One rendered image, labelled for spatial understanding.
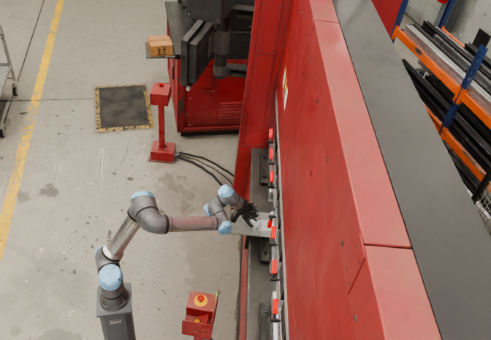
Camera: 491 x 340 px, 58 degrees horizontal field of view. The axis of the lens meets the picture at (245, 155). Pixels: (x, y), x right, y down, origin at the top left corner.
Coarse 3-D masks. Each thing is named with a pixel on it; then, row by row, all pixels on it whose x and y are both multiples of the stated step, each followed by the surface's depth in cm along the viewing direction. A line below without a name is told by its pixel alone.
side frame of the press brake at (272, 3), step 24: (264, 0) 258; (288, 0) 258; (384, 0) 256; (264, 24) 268; (384, 24) 266; (264, 48) 278; (264, 72) 290; (264, 96) 301; (240, 120) 333; (264, 120) 314; (240, 144) 329; (264, 144) 328; (240, 168) 345; (240, 192) 362
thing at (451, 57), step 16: (416, 32) 379; (432, 32) 391; (432, 48) 357; (448, 48) 364; (464, 48) 369; (448, 64) 340; (464, 64) 347; (480, 64) 342; (480, 80) 331; (480, 96) 309
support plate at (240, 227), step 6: (234, 210) 264; (240, 216) 261; (258, 216) 262; (264, 216) 263; (240, 222) 257; (234, 228) 253; (240, 228) 254; (246, 228) 254; (234, 234) 251; (240, 234) 251; (246, 234) 251; (252, 234) 251; (258, 234) 252; (264, 234) 252; (270, 234) 253
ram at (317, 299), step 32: (288, 32) 261; (288, 64) 246; (288, 96) 233; (288, 128) 221; (288, 160) 210; (320, 160) 140; (288, 192) 201; (320, 192) 135; (288, 224) 192; (320, 224) 131; (288, 256) 184; (320, 256) 127; (288, 288) 176; (320, 288) 124; (288, 320) 169; (320, 320) 120; (352, 320) 93
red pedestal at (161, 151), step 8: (152, 88) 391; (160, 88) 392; (168, 88) 394; (152, 96) 386; (160, 96) 386; (168, 96) 390; (152, 104) 392; (160, 104) 392; (168, 104) 395; (160, 112) 407; (160, 120) 412; (160, 128) 419; (160, 136) 425; (160, 144) 431; (168, 144) 441; (152, 152) 430; (160, 152) 430; (168, 152) 431; (152, 160) 436; (160, 160) 437; (168, 160) 436
